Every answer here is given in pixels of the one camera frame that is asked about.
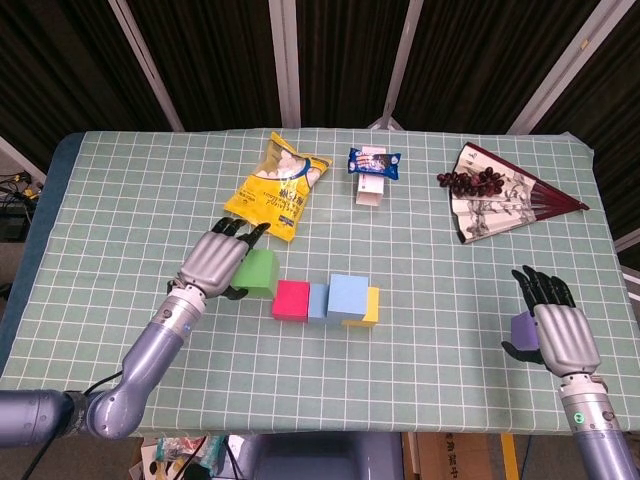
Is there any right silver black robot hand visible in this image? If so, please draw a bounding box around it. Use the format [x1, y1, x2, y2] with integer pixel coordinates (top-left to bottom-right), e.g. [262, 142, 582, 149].
[501, 264, 602, 377]

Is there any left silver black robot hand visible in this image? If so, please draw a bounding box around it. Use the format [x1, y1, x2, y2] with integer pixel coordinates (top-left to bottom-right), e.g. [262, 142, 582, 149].
[172, 216, 272, 301]

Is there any purple foam cube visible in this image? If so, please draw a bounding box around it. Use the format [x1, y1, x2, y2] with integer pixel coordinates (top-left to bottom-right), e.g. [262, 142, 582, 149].
[509, 310, 541, 351]

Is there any green foam cube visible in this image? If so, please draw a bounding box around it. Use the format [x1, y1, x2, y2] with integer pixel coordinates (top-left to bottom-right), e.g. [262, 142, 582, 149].
[229, 248, 281, 301]

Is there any red foam cube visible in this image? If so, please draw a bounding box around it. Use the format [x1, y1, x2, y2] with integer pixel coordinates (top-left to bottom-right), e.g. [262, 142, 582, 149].
[271, 279, 312, 323]

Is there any light blue foam cube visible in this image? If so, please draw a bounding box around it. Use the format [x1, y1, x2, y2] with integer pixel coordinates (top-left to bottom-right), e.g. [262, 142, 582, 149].
[307, 282, 331, 324]
[325, 273, 371, 322]

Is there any yellow foam cube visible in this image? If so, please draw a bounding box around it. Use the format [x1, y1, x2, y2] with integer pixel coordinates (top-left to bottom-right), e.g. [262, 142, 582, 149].
[342, 286, 381, 330]

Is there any yellow snack bag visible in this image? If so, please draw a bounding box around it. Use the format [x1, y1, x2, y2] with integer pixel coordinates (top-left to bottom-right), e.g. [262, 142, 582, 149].
[223, 131, 335, 245]

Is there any yellow upright bar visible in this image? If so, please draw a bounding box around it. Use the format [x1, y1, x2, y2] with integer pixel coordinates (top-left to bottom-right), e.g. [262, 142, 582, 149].
[501, 433, 519, 480]

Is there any painted paper folding fan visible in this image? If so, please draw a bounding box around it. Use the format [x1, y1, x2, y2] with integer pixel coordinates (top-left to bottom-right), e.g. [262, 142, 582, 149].
[448, 141, 591, 246]

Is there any green checkered tablecloth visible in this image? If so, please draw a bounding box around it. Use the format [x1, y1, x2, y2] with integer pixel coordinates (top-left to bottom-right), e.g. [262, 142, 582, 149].
[0, 128, 640, 435]

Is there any brown cardboard box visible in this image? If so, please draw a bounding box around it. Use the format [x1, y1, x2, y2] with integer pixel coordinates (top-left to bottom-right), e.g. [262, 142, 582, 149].
[403, 432, 506, 480]

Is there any dark red grape bunch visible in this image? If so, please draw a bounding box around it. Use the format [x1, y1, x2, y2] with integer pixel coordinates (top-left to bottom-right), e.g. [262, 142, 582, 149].
[436, 168, 506, 198]

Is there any teal printed plastic bag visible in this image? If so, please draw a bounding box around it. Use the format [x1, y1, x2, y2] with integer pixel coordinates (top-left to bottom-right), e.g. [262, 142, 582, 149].
[154, 434, 227, 476]

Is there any blue cookie packet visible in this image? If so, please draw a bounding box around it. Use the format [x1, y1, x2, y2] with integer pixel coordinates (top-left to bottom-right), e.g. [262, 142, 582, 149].
[348, 146, 404, 180]

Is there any black equipment box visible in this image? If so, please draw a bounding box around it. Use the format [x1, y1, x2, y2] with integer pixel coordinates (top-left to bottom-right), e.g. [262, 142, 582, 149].
[0, 213, 31, 244]

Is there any blue-grey robot torso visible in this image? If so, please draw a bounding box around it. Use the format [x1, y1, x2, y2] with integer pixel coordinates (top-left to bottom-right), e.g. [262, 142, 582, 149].
[234, 432, 405, 480]

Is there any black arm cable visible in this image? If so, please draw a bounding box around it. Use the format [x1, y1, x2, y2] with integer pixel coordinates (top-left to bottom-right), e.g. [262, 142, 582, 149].
[29, 369, 125, 480]

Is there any tangled cable bundle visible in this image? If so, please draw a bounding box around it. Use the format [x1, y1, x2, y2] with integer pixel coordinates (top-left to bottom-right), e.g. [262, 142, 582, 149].
[0, 169, 45, 211]

